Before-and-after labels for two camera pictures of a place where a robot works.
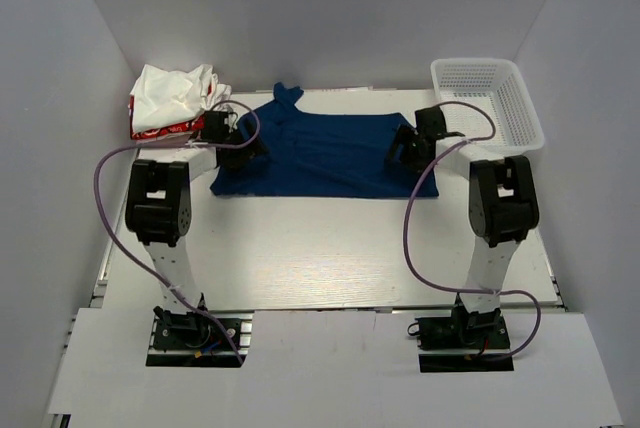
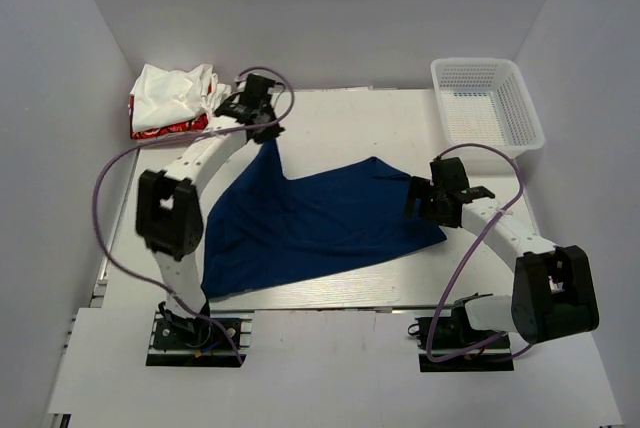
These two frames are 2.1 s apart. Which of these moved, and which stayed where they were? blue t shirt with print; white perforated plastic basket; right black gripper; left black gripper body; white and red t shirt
Moved: right black gripper; blue t shirt with print; left black gripper body
Stayed: white and red t shirt; white perforated plastic basket
